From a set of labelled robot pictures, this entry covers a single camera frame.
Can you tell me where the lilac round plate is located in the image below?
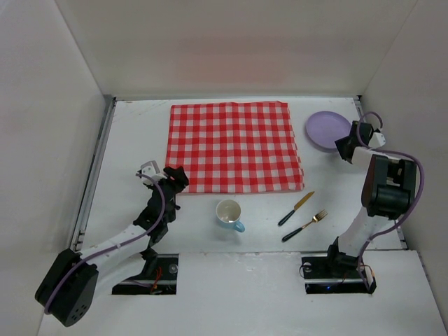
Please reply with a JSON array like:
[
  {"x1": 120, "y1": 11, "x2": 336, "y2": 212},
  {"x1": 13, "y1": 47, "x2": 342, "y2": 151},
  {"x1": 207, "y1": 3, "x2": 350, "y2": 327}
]
[{"x1": 305, "y1": 111, "x2": 351, "y2": 152}]

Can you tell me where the white mug blue outside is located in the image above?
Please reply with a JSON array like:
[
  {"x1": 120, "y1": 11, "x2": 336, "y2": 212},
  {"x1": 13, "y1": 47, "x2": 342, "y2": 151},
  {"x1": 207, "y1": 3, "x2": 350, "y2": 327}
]
[{"x1": 216, "y1": 199, "x2": 246, "y2": 233}]

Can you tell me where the red white checkered cloth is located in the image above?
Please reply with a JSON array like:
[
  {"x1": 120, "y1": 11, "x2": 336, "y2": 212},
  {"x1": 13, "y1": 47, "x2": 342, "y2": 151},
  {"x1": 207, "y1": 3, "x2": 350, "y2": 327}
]
[{"x1": 165, "y1": 101, "x2": 305, "y2": 194}]

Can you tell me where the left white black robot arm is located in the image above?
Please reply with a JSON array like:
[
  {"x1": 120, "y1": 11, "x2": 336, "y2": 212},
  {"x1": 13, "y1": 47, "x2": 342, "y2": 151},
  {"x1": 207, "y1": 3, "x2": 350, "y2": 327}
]
[{"x1": 34, "y1": 166, "x2": 189, "y2": 328}]

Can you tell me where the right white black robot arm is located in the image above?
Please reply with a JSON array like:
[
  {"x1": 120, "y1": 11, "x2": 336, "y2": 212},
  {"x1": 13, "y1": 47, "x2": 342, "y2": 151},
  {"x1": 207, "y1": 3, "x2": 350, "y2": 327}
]
[{"x1": 326, "y1": 121, "x2": 418, "y2": 272}]

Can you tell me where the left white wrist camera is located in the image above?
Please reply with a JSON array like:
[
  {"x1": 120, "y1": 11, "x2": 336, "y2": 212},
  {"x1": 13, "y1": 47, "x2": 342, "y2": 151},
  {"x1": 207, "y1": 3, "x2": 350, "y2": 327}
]
[{"x1": 137, "y1": 160, "x2": 165, "y2": 185}]

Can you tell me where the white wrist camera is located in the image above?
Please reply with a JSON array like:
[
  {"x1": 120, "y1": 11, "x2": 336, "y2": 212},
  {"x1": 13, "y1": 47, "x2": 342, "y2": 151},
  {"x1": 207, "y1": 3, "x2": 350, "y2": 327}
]
[
  {"x1": 368, "y1": 132, "x2": 386, "y2": 149},
  {"x1": 137, "y1": 160, "x2": 165, "y2": 185}
]

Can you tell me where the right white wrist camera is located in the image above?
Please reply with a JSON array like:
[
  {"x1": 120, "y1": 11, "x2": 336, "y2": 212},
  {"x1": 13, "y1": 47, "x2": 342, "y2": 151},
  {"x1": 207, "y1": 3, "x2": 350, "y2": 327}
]
[{"x1": 368, "y1": 132, "x2": 386, "y2": 149}]

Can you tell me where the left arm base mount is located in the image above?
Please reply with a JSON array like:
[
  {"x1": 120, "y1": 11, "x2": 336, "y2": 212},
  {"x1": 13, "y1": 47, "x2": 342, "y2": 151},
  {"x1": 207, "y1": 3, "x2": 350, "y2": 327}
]
[{"x1": 111, "y1": 254, "x2": 179, "y2": 296}]

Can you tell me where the gold fork dark handle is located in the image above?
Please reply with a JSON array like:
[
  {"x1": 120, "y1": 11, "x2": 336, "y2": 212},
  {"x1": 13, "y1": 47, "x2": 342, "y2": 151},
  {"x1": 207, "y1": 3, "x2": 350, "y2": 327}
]
[{"x1": 281, "y1": 210, "x2": 328, "y2": 242}]

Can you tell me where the gold knife dark handle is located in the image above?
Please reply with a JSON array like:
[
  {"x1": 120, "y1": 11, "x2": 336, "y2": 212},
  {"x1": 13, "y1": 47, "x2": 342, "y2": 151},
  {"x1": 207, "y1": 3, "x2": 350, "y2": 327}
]
[{"x1": 278, "y1": 191, "x2": 315, "y2": 227}]

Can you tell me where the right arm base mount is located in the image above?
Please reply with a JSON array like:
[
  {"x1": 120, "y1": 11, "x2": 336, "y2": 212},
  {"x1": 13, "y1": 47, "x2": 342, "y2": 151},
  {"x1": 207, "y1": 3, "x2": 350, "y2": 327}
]
[{"x1": 299, "y1": 253, "x2": 377, "y2": 295}]

